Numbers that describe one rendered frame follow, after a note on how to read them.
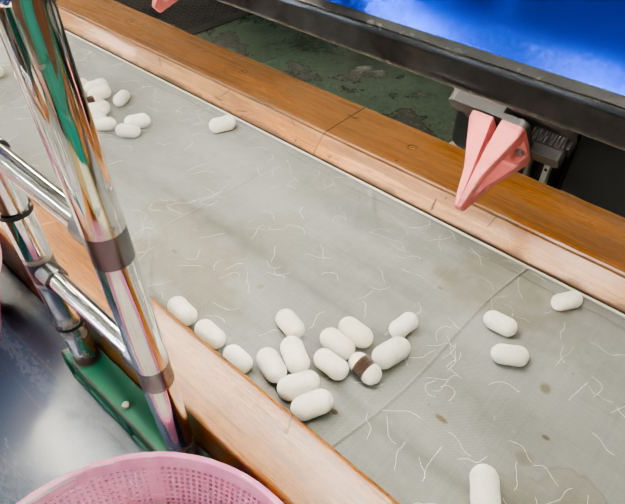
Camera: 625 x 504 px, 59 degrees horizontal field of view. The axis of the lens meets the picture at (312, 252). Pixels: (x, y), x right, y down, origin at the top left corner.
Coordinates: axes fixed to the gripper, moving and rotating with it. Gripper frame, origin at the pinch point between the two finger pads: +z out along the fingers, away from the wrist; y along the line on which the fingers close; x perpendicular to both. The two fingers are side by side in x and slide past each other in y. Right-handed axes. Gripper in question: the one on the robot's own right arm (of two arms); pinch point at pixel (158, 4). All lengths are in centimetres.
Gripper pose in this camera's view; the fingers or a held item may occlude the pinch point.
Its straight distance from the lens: 90.5
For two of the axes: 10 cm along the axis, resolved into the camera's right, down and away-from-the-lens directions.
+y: 7.5, 4.5, -4.8
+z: -4.9, 8.7, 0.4
